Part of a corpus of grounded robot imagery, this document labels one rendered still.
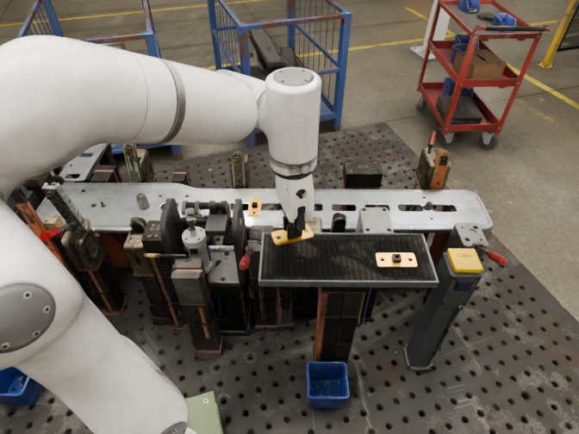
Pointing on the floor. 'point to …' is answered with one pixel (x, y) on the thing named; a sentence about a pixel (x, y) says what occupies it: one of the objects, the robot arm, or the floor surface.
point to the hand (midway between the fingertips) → (292, 226)
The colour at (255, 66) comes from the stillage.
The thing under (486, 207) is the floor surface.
